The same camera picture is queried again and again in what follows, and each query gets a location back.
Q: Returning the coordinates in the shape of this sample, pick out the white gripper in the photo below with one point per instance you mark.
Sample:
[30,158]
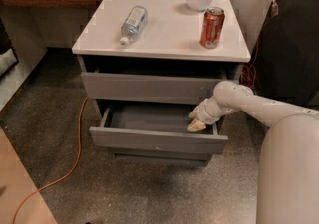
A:
[206,112]

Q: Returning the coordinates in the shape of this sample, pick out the grey drawer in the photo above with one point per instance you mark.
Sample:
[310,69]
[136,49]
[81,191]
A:
[154,127]
[162,154]
[149,88]

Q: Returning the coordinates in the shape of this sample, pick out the red coke can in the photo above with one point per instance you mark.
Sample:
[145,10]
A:
[212,27]

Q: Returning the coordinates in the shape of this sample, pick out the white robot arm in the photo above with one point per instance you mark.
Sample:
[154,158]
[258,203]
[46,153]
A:
[288,172]

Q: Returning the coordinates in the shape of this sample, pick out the grey top drawer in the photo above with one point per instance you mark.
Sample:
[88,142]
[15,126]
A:
[149,88]

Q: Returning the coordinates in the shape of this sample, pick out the grey drawer cabinet white top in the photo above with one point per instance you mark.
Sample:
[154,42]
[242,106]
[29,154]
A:
[168,45]

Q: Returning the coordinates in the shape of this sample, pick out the grey bottom drawer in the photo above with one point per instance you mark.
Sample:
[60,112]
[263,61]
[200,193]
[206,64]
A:
[162,154]

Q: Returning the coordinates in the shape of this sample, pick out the clear plastic water bottle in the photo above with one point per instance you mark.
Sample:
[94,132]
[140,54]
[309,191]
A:
[133,25]

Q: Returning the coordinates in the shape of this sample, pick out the grey cushion at left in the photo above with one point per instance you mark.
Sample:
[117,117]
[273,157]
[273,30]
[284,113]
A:
[7,61]

